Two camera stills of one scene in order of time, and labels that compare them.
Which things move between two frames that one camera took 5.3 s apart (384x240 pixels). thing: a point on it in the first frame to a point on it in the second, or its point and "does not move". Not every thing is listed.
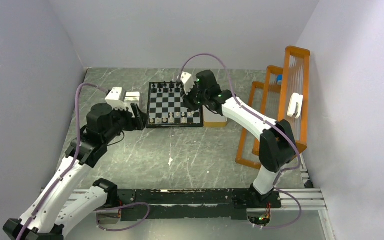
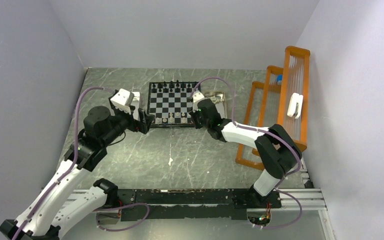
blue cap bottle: [279, 79] does not move
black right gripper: [186, 99] to [193, 114]
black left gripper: [138, 122] does not move
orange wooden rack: [283, 96] does not move
